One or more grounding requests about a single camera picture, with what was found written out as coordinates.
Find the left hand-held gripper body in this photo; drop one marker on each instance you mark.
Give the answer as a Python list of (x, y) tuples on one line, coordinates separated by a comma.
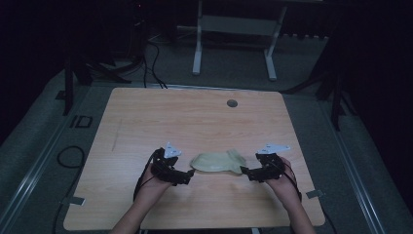
[(164, 167)]

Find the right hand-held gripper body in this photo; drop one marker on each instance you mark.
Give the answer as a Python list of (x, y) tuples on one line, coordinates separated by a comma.
[(271, 165)]

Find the beige sock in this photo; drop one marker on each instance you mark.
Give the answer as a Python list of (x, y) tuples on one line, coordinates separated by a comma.
[(236, 154), (211, 164)]

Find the person's left hand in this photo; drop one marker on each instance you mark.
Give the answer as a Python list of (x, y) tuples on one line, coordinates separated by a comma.
[(151, 187)]

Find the person's right hand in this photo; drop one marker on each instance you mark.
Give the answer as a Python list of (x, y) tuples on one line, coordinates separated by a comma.
[(285, 187)]

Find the grey tape piece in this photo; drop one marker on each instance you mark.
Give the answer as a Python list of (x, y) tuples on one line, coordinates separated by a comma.
[(315, 194), (76, 201)]

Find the grey table grommet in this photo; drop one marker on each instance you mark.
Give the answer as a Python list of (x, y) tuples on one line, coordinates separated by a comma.
[(232, 103)]

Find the black metal stand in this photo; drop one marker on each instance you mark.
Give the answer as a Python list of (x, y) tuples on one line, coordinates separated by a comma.
[(68, 91), (336, 104)]

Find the dark equipment rack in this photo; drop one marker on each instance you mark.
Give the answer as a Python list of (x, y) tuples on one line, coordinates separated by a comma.
[(139, 29)]

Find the metal floor rail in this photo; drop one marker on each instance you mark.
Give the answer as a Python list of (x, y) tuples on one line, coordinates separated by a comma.
[(357, 182), (30, 175)]

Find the white desk frame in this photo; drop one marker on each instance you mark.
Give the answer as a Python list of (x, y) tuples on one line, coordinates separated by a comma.
[(238, 25)]

